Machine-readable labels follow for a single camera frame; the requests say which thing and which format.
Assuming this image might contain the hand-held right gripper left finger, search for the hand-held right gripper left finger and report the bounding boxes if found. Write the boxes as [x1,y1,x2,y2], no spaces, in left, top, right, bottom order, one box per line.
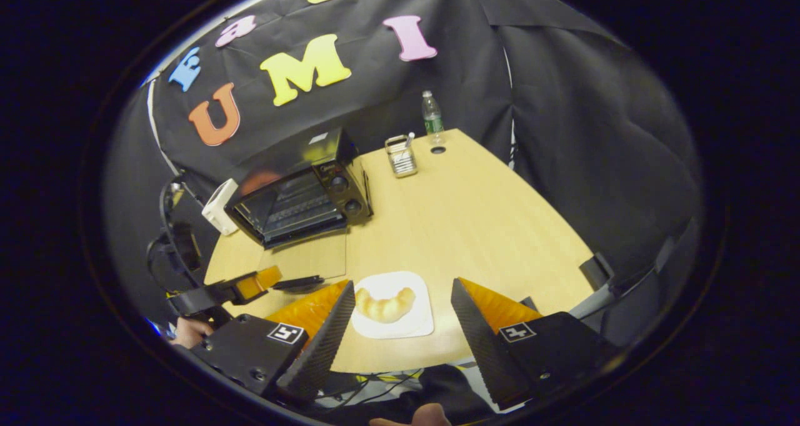
[191,280,356,403]

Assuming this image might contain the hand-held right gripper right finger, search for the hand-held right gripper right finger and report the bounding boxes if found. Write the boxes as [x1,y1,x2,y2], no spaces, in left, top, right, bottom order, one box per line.
[451,278,619,411]

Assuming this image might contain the golden croissant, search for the golden croissant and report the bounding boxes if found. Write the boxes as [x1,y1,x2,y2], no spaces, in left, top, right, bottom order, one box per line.
[355,287,416,324]

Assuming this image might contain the black electric oven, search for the black electric oven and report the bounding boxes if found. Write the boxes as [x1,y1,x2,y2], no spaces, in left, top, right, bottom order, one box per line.
[224,127,374,290]

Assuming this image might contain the white toaster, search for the white toaster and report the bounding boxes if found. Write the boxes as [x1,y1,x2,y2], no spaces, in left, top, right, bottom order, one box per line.
[201,178,240,236]

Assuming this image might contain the white square plate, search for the white square plate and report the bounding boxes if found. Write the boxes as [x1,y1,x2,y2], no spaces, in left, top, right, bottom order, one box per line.
[351,271,435,340]

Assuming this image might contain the black office chair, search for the black office chair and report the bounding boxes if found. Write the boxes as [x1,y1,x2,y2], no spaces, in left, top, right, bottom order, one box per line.
[569,217,701,349]

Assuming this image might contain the clear glass container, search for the clear glass container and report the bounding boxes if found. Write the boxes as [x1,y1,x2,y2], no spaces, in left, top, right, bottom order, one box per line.
[385,132,418,178]

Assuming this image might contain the black backdrop cloth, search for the black backdrop cloth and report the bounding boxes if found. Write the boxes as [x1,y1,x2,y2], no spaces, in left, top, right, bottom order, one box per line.
[103,0,704,327]

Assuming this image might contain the clear water bottle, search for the clear water bottle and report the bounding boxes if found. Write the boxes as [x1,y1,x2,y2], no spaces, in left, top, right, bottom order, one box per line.
[421,90,446,146]

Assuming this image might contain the black cable bundle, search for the black cable bundle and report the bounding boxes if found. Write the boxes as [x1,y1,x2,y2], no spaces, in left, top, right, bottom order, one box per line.
[316,369,426,409]

